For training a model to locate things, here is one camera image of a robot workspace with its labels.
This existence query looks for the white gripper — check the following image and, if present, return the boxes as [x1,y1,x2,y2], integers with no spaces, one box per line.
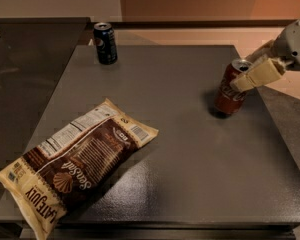
[230,19,300,92]

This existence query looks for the red coke can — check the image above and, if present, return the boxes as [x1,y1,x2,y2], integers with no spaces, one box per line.
[214,59,251,116]

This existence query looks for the dark blue pepsi can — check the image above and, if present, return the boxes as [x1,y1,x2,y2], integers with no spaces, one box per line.
[93,22,118,65]

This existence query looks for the brown chip bag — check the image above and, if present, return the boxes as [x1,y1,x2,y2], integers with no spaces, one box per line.
[0,100,158,240]

